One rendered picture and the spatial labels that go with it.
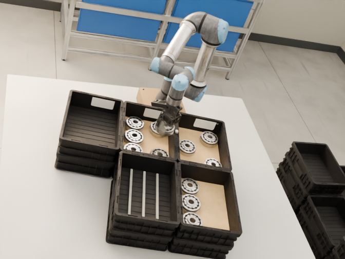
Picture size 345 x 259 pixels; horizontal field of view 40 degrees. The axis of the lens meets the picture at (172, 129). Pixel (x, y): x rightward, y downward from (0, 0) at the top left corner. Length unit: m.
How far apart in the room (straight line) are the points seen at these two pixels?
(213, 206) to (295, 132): 2.38
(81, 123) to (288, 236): 1.28
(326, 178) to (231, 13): 1.79
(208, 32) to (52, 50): 2.28
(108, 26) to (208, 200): 2.30
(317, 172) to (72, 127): 1.81
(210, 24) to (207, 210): 0.98
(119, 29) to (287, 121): 1.84
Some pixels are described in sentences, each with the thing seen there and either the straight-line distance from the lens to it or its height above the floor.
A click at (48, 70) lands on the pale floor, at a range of 4.33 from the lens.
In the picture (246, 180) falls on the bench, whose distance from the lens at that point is 2.85.
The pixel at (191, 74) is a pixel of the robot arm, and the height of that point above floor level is 1.30.
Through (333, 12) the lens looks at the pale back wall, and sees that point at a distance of 6.12.
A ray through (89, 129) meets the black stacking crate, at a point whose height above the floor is 0.83.
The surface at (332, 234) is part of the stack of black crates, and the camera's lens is 3.38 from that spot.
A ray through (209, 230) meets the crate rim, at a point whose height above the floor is 0.92.
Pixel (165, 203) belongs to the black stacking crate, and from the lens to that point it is 2.35.
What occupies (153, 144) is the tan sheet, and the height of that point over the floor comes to 0.83.
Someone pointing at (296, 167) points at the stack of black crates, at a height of 0.51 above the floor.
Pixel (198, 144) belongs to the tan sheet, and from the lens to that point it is 2.72.
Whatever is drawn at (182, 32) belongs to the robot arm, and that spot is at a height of 1.37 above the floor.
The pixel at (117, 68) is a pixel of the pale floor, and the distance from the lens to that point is 4.55.
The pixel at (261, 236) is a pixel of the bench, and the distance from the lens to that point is 2.62.
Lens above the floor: 2.57
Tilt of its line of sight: 39 degrees down
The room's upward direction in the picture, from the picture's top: 21 degrees clockwise
